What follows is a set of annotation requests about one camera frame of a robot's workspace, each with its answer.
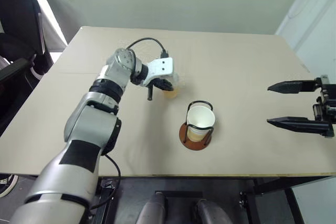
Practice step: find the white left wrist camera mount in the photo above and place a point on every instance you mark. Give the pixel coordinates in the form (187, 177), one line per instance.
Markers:
(161, 68)

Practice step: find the dark rounded grey shape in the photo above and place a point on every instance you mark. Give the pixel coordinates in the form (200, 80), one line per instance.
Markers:
(153, 209)
(211, 213)

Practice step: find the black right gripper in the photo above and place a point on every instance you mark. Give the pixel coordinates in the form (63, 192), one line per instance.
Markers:
(326, 106)

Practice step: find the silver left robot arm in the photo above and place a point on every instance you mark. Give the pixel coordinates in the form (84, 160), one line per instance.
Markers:
(89, 121)

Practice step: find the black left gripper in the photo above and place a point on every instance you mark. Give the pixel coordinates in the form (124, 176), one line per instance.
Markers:
(159, 83)

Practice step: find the black office chair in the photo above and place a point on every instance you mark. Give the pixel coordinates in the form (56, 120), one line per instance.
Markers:
(18, 24)

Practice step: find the paper cup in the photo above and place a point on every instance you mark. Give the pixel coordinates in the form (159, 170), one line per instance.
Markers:
(200, 119)

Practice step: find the small clear cup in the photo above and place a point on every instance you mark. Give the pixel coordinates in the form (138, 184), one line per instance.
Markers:
(173, 94)

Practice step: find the black table frame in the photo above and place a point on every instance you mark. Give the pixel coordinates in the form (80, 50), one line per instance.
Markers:
(273, 190)

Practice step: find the black and white shoe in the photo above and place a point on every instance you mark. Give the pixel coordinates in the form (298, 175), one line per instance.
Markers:
(6, 184)

